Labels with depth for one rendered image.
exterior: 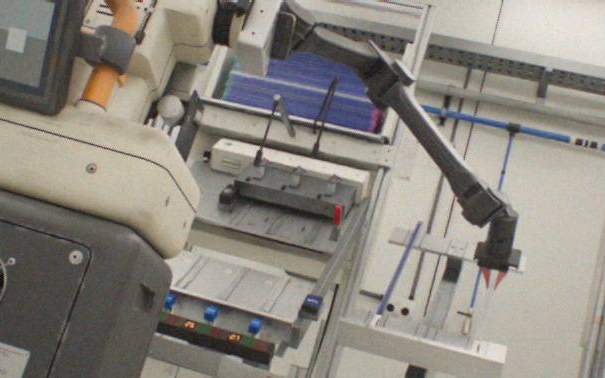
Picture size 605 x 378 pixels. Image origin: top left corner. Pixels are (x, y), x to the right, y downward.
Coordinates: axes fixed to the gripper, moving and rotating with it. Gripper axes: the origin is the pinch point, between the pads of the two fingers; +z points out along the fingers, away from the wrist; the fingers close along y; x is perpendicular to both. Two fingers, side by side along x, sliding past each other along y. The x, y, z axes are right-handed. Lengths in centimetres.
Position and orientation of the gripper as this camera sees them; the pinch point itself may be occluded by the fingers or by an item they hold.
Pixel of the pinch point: (491, 285)
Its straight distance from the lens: 190.9
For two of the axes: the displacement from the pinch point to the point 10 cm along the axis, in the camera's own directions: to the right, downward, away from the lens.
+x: -3.4, 4.5, -8.3
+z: -0.4, 8.7, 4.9
